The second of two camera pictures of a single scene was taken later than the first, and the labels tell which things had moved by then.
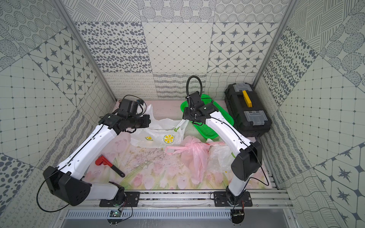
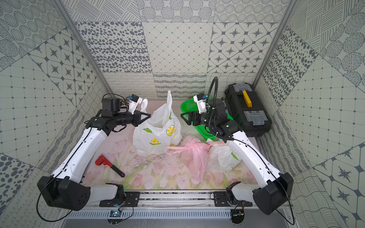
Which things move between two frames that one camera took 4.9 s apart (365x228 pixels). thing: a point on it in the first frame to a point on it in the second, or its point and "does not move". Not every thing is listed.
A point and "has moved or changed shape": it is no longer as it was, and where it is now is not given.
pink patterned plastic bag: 194,156 does not move
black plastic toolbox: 251,117 does not move
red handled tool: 102,160 does not move
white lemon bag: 160,133 has moved or changed shape
